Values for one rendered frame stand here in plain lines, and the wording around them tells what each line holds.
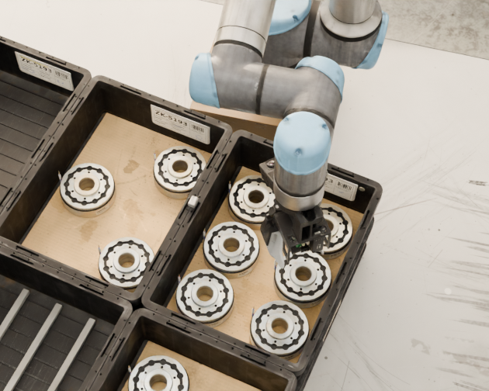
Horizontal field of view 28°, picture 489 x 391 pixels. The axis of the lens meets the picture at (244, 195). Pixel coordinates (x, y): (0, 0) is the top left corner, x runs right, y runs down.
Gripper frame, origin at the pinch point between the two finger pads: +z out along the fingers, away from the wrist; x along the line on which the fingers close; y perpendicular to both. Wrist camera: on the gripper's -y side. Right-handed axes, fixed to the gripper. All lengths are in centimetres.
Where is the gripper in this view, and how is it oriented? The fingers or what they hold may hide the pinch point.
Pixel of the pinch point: (290, 243)
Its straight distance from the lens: 162.7
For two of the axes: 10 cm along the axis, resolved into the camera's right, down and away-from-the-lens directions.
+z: 0.1, 5.2, 8.5
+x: 9.4, -3.0, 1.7
